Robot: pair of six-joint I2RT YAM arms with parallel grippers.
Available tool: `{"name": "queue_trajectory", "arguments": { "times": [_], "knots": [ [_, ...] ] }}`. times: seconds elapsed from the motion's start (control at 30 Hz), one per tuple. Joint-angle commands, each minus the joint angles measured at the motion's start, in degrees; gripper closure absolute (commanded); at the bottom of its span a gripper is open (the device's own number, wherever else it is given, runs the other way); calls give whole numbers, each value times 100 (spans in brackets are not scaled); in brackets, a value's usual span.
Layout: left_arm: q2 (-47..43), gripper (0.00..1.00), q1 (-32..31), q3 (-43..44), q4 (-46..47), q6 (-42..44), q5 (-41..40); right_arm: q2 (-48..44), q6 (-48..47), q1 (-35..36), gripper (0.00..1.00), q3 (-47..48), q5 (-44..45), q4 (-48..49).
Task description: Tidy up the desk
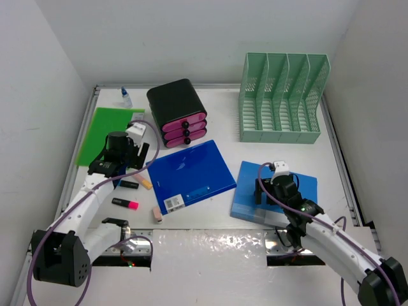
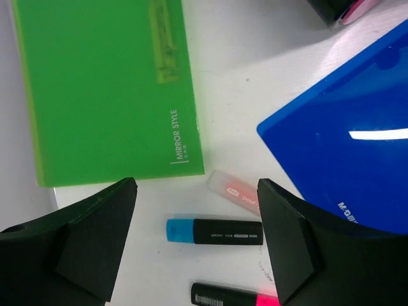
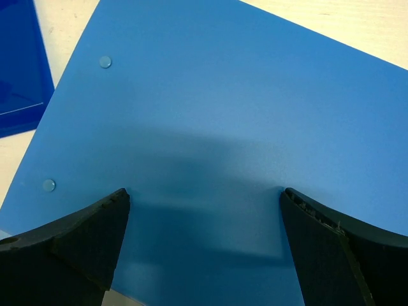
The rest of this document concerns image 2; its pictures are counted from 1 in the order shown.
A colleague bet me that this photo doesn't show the black drawer cabinet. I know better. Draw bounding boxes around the black drawer cabinet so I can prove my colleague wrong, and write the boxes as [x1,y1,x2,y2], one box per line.
[307,0,356,29]

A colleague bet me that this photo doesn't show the dark blue clipboard folder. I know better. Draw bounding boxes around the dark blue clipboard folder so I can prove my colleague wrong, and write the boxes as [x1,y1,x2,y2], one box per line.
[257,22,407,234]

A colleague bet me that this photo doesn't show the pink top drawer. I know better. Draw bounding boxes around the pink top drawer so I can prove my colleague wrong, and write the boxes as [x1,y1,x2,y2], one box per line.
[340,0,381,26]

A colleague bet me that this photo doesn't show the green clip file folder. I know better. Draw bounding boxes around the green clip file folder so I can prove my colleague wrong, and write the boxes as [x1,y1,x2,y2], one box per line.
[9,0,204,187]

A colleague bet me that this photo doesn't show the pale pink eraser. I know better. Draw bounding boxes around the pale pink eraser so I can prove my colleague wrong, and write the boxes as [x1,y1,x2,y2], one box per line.
[208,170,259,214]

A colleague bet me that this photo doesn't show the blue capped black highlighter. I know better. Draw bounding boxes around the blue capped black highlighter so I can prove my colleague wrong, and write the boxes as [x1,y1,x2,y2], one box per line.
[166,219,263,245]

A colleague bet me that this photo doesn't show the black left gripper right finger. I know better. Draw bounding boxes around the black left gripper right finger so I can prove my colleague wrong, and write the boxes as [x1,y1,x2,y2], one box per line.
[258,178,407,305]

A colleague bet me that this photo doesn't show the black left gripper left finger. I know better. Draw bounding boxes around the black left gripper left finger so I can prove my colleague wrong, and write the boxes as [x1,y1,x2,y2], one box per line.
[1,178,138,305]

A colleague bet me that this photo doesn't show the pink capped black highlighter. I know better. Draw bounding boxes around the pink capped black highlighter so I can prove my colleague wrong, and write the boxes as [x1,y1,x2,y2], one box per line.
[191,282,280,306]

